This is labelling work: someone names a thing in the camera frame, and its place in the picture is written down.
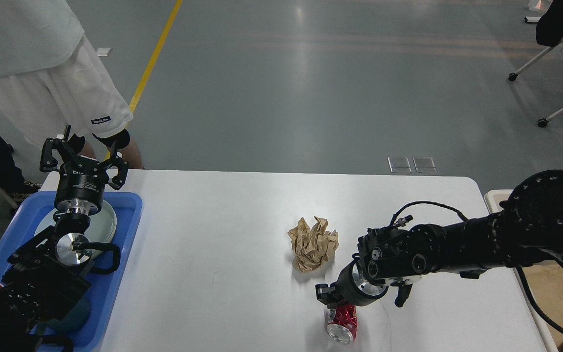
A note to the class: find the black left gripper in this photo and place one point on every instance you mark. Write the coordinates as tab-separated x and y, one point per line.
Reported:
81	188

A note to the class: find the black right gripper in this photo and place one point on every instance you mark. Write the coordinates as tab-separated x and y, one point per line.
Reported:
351	288

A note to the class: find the crushed red soda can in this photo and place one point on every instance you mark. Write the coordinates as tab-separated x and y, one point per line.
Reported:
341	323

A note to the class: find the brown paper ball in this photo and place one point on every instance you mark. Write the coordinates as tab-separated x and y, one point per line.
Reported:
312	246

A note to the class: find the light green plate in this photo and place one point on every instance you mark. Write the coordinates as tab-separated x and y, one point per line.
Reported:
101	228

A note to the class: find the dark teal mug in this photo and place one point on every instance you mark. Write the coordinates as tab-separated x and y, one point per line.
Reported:
73	321

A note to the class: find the brown paper bag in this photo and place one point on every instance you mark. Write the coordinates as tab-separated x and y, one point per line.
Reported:
546	285

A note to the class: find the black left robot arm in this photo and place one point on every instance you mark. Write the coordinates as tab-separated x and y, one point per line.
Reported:
47	274

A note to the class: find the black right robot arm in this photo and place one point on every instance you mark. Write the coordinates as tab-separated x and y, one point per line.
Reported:
527	231

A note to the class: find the blue plastic tray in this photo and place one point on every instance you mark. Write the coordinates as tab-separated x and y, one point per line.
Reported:
31	217

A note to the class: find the person in white shorts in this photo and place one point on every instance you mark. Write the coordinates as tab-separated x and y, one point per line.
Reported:
51	77

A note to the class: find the metal floor plates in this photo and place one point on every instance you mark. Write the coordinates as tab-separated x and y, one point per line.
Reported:
405	165

